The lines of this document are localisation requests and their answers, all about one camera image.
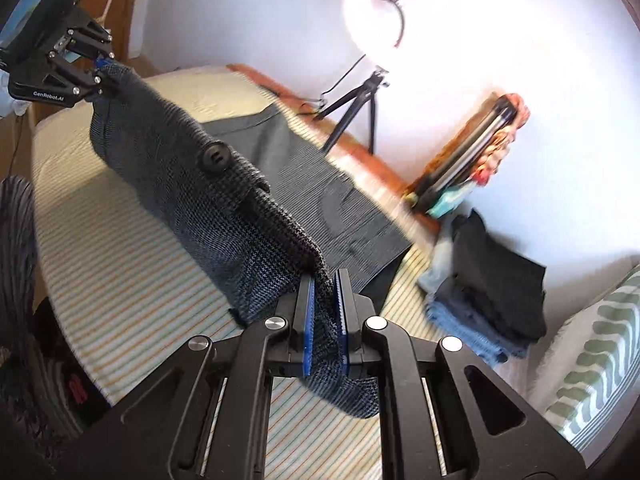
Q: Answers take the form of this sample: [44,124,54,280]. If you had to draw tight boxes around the rolled mat with silver tube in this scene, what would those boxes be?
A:
[404,93,529,218]

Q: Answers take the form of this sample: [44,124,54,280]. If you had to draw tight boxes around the green patterned pillow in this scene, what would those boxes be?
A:
[528,268,639,452]

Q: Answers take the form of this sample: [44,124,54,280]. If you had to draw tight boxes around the black tripod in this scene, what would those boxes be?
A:
[314,67,388,155]

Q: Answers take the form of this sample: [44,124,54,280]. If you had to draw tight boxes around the white ring light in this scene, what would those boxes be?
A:
[342,0,506,93]

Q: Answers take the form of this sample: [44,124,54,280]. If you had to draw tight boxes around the dark grey checked pants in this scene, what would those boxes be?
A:
[90,62,410,418]

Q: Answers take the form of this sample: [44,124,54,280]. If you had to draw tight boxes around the folded blue jeans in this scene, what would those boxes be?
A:
[418,236,528,367]

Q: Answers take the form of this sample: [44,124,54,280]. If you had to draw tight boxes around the black striped garment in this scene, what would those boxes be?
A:
[1,176,110,443]

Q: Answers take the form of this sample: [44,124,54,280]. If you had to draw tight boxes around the folded black garment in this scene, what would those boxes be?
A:
[451,210,547,347]

